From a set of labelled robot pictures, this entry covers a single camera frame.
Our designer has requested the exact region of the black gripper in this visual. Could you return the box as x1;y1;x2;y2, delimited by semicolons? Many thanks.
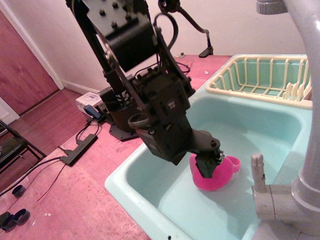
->
137;116;225;179

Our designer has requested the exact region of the pink plastic cup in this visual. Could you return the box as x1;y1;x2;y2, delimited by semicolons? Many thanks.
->
189;153;241;192

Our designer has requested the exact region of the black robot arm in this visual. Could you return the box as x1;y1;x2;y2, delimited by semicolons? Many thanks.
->
66;0;224;179

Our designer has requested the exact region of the mint green toy sink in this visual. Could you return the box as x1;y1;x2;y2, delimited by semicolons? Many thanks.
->
104;53;315;240

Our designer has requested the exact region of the blue adapter plug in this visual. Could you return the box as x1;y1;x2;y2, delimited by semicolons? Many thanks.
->
83;104;103;121

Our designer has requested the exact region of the grey toy faucet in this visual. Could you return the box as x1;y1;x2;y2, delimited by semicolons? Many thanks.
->
250;0;320;237

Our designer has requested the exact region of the white cardboard box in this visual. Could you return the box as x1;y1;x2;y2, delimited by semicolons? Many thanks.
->
75;92;103;116

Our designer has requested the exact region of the black usb hub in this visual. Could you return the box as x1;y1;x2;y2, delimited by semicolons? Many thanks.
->
59;133;98;167

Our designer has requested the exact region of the cream yellow dish rack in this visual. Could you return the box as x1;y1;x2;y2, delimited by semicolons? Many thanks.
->
205;54;313;110

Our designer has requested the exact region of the black metal chair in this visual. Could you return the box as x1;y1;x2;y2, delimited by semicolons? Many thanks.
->
0;120;47;174

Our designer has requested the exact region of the wooden door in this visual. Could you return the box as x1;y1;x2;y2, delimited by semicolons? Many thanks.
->
0;13;59;116

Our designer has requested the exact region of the thin black wire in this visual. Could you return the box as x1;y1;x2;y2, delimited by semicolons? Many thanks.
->
36;163;67;202

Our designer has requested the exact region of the black cable on table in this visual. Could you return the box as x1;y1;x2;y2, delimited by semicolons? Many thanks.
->
0;156;63;197

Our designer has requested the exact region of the black gooseneck camera mount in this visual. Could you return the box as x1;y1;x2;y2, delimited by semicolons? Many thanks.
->
157;0;214;58

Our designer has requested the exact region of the black tape ring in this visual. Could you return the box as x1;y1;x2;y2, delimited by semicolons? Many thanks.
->
11;184;26;198
0;211;17;232
13;208;31;225

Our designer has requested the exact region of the black tape ring front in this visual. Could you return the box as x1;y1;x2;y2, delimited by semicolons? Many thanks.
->
13;208;31;225

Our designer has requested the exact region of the black tape ring left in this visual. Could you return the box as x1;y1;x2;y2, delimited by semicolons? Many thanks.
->
0;211;17;232

